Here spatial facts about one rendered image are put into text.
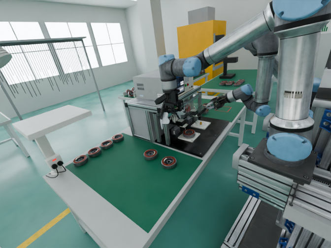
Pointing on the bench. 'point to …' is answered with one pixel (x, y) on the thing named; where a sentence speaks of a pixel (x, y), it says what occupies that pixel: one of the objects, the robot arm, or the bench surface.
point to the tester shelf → (149, 105)
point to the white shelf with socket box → (76, 113)
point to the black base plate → (211, 133)
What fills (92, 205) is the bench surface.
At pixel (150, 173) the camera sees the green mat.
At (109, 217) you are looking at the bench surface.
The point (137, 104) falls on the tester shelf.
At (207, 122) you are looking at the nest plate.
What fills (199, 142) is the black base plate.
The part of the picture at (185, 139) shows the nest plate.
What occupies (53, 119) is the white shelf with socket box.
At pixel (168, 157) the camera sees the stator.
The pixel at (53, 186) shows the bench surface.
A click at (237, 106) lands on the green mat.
